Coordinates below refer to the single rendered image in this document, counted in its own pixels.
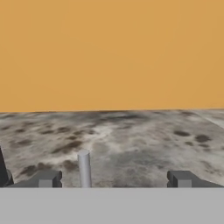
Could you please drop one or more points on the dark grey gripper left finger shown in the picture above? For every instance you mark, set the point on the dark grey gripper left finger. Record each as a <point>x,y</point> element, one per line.
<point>46,178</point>

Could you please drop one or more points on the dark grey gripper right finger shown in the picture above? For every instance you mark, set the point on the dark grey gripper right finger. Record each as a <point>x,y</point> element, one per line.
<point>182,178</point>

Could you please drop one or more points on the grey metal tap spout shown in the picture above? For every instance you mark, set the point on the grey metal tap spout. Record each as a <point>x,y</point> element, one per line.
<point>84,169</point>

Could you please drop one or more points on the dark grey tap base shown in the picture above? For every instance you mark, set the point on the dark grey tap base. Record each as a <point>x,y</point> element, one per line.
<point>4,173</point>

